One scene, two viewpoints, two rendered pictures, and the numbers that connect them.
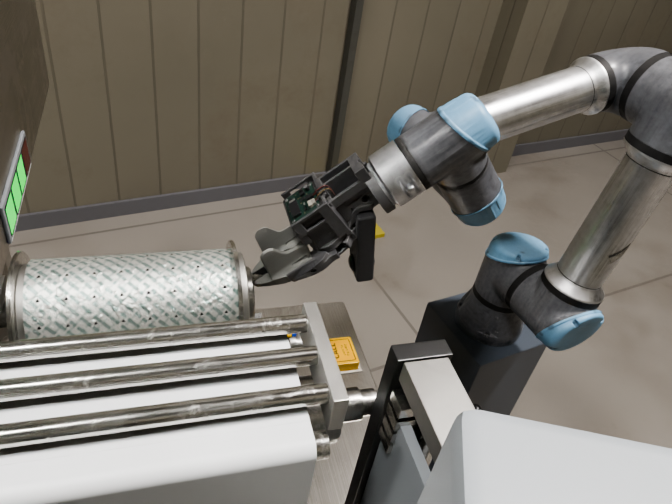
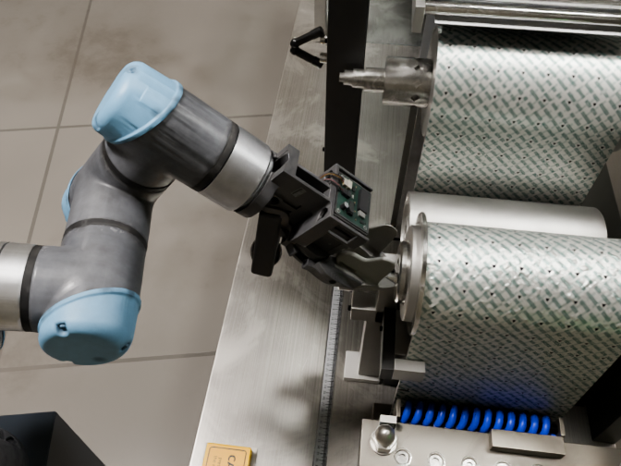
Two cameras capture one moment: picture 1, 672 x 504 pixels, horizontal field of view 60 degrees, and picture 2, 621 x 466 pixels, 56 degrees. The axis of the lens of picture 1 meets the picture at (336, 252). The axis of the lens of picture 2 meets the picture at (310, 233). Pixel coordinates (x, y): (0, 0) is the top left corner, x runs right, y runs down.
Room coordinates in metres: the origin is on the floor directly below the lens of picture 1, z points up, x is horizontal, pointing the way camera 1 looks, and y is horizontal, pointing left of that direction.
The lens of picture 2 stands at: (0.96, 0.20, 1.83)
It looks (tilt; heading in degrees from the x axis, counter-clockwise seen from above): 52 degrees down; 208
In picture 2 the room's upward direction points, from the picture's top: straight up
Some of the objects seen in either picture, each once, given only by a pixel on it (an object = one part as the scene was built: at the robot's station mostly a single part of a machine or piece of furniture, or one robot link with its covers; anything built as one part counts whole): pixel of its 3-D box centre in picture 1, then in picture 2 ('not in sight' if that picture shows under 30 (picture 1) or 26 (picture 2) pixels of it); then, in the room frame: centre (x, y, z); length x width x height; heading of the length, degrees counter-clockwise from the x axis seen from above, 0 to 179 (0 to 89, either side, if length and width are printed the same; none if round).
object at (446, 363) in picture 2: not in sight; (493, 379); (0.56, 0.26, 1.11); 0.23 x 0.01 x 0.18; 111
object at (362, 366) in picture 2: not in sight; (367, 324); (0.54, 0.07, 1.05); 0.06 x 0.05 x 0.31; 111
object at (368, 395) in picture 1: (361, 402); (361, 79); (0.35, -0.05, 1.34); 0.06 x 0.03 x 0.03; 111
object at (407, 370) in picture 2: not in sight; (407, 370); (0.62, 0.16, 1.14); 0.04 x 0.02 x 0.03; 111
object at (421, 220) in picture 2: (233, 295); (416, 273); (0.55, 0.12, 1.25); 0.15 x 0.01 x 0.15; 21
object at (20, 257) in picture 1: (24, 312); not in sight; (0.46, 0.35, 1.25); 0.15 x 0.01 x 0.15; 21
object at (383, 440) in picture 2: not in sight; (384, 436); (0.68, 0.16, 1.05); 0.04 x 0.04 x 0.04
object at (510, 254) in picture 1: (513, 268); not in sight; (0.97, -0.37, 1.07); 0.13 x 0.12 x 0.14; 32
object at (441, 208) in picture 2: not in sight; (495, 241); (0.40, 0.19, 1.18); 0.26 x 0.12 x 0.12; 111
